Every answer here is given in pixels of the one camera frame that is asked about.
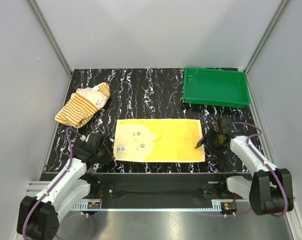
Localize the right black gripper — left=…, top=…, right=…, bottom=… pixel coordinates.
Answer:
left=196, top=128, right=228, bottom=163

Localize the yellow towel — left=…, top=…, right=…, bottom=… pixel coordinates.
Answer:
left=113, top=118, right=206, bottom=163

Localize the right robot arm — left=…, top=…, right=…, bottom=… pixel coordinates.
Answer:
left=195, top=117, right=294, bottom=218

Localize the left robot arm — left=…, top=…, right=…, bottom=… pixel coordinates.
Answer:
left=16, top=132, right=114, bottom=240

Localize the orange striped towel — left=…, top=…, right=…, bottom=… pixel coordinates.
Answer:
left=54, top=82, right=111, bottom=129

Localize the green plastic bin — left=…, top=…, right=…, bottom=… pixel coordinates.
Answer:
left=183, top=67, right=251, bottom=108

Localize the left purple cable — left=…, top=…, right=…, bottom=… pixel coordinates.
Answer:
left=23, top=126, right=94, bottom=240

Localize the purple cable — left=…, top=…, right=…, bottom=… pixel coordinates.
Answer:
left=23, top=126, right=94, bottom=240
left=198, top=121, right=292, bottom=218

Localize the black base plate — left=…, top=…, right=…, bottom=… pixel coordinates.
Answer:
left=94, top=173, right=241, bottom=211

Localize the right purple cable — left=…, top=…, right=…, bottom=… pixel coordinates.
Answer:
left=198, top=121, right=292, bottom=218

